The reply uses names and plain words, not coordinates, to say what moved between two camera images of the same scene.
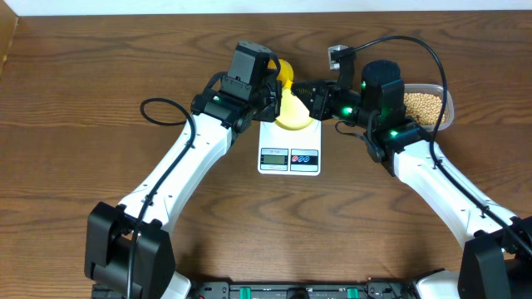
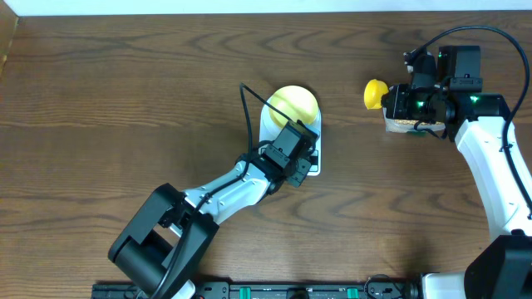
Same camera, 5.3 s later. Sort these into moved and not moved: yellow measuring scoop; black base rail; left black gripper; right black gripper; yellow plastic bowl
Moved: yellow measuring scoop; right black gripper; left black gripper
Not moved: black base rail; yellow plastic bowl
